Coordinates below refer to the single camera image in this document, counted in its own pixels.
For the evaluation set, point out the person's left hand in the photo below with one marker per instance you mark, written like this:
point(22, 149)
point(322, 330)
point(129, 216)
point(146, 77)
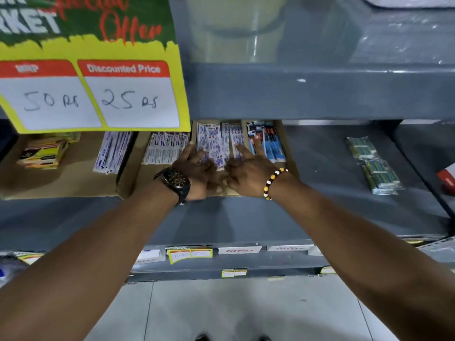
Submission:
point(197, 177)

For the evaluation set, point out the person's right hand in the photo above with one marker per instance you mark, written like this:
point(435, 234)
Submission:
point(250, 175)

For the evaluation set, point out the person's left thumb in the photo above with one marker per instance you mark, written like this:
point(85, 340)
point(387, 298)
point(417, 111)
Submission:
point(212, 170)

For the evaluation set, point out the person's right middle finger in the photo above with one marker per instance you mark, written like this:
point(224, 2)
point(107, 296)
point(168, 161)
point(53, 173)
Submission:
point(261, 150)

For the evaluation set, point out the person's right thumb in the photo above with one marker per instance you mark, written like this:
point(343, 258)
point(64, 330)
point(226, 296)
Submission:
point(231, 169)

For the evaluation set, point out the stack of blue white strips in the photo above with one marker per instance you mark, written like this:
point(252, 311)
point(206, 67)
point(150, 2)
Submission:
point(217, 143)

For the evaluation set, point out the person's left forearm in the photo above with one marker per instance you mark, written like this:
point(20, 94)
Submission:
point(89, 266)

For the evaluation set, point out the person's right forearm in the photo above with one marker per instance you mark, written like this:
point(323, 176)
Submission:
point(362, 259)

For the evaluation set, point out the stack of blue red blister packs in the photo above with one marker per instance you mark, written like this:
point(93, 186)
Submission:
point(266, 140)

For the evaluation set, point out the black wrist watch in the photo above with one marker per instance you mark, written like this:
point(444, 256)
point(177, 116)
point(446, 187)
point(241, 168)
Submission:
point(176, 182)

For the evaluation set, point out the stack of white paper strips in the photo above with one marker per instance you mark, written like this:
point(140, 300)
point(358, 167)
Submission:
point(163, 149)

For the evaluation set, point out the divided cardboard display box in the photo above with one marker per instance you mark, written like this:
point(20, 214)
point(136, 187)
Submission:
point(135, 177)

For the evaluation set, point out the white shelf price label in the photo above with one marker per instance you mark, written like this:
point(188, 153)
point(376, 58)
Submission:
point(149, 256)
point(239, 250)
point(289, 247)

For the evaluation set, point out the grey metal shelf rack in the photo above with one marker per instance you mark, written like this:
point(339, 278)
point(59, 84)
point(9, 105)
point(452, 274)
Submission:
point(320, 92)

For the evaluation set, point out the yellow shelf price label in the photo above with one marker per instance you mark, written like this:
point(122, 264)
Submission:
point(190, 253)
point(29, 257)

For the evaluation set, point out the stack of white blue sachets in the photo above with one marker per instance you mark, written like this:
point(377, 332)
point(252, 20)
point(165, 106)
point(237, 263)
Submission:
point(112, 150)

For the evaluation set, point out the small yellow shelf label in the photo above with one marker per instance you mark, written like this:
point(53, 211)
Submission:
point(234, 273)
point(327, 270)

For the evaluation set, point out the pile of green wrapped packets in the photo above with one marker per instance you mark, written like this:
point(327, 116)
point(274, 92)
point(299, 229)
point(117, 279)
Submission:
point(376, 170)

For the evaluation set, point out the clear plastic container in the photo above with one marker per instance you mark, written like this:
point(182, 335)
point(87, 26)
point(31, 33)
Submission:
point(234, 28)

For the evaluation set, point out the flat open cardboard tray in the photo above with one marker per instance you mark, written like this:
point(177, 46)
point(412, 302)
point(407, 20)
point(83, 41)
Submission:
point(74, 181)

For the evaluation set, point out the yellow green price sign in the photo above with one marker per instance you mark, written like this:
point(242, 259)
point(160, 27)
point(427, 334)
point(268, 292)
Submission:
point(92, 70)

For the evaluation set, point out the black shoe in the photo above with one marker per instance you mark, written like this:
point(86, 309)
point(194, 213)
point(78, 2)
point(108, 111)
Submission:
point(202, 337)

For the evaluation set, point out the stack of yellow black packets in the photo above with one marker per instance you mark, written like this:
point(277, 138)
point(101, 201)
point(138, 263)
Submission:
point(42, 152)

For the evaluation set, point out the red packet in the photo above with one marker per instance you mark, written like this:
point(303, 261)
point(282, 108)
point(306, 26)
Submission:
point(447, 179)

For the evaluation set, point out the grey flat tray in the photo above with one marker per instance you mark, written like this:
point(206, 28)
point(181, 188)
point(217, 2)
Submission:
point(408, 1)

